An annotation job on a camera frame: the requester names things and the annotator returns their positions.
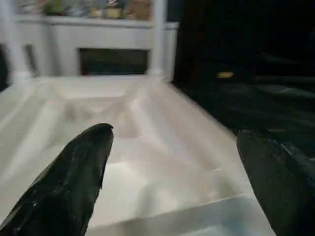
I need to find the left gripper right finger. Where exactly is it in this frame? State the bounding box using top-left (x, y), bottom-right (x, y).
top-left (236, 128), bottom-right (315, 236)

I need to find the white plastic table top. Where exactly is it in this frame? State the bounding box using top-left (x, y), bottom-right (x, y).
top-left (0, 75), bottom-right (276, 236)

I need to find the black mat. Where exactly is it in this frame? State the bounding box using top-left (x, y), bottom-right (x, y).
top-left (0, 44), bottom-right (315, 173)

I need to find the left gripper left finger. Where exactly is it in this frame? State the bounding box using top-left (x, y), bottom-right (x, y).
top-left (0, 122), bottom-right (114, 236)

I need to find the grey patterned object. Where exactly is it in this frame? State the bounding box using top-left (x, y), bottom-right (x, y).
top-left (66, 6), bottom-right (88, 17)

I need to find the dark tall cabinet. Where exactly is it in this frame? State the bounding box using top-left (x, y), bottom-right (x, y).
top-left (172, 0), bottom-right (259, 84)

